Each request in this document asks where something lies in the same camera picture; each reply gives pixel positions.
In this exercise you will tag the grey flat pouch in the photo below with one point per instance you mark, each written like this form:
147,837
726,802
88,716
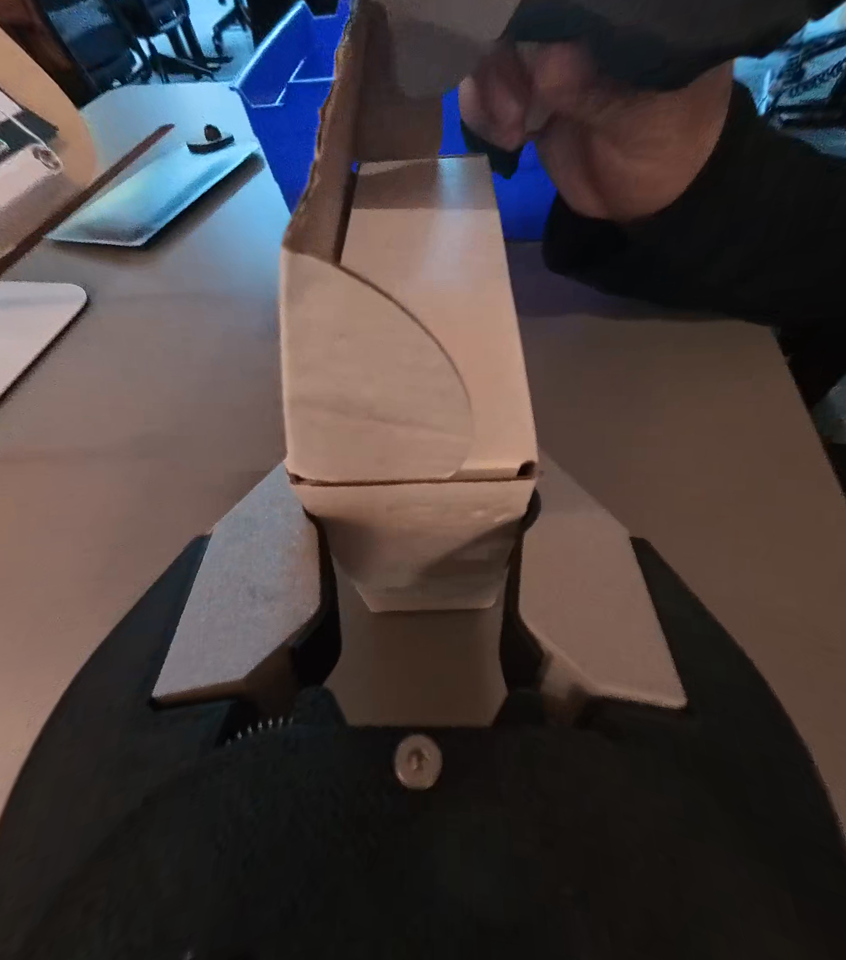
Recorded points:
145,195

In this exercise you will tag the person's right hand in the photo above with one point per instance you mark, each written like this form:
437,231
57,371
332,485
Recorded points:
603,142

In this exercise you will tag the person's right forearm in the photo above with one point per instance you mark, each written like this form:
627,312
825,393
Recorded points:
768,225

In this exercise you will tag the blue plastic bin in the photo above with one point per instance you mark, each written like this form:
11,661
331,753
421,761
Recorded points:
273,127

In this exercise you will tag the black office chair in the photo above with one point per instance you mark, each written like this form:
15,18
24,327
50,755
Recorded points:
183,34
100,37

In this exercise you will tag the small black knob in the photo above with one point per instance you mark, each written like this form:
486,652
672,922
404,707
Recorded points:
211,140

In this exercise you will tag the instruction sheet on stand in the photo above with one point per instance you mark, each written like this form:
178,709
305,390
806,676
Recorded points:
3,352

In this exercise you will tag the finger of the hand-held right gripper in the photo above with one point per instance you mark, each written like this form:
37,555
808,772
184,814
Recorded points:
453,45

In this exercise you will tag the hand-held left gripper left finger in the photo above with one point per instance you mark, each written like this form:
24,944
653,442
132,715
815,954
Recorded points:
243,607

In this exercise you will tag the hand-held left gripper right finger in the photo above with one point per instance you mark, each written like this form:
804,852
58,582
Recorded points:
595,615

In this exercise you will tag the white cardboard mailer box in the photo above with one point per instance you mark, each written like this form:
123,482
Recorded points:
408,337

